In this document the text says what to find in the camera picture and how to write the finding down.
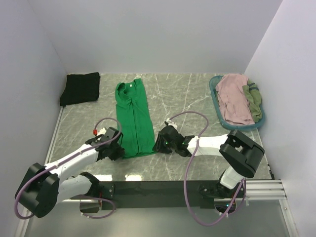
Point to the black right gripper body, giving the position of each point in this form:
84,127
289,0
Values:
163,147

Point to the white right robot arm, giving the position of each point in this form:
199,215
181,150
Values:
242,153

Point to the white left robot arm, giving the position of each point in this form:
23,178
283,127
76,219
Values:
44,186

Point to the black folded tank top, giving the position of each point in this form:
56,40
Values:
80,88

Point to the pink tank top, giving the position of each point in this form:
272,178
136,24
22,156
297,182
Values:
233,103

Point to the olive green tank top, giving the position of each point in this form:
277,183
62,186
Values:
253,96

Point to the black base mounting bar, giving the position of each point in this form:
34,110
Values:
152,194

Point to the teal plastic basket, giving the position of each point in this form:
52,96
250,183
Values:
212,85

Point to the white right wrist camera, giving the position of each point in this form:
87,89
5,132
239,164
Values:
169,122

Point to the aluminium frame rail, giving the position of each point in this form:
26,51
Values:
253,189

